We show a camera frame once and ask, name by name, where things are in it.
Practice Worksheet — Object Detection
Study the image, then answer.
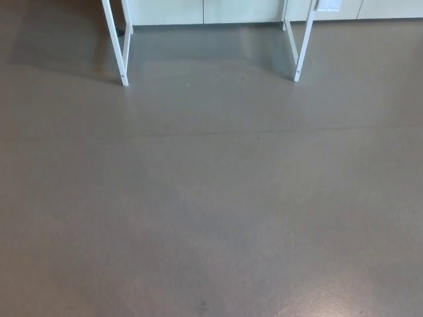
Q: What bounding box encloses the white table leg frame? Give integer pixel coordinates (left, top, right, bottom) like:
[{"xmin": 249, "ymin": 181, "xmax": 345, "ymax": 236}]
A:
[
  {"xmin": 282, "ymin": 0, "xmax": 319, "ymax": 82},
  {"xmin": 100, "ymin": 0, "xmax": 135, "ymax": 87}
]

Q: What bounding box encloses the white hanging cloth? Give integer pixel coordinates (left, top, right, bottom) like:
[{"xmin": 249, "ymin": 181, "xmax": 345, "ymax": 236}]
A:
[{"xmin": 313, "ymin": 0, "xmax": 342, "ymax": 13}]

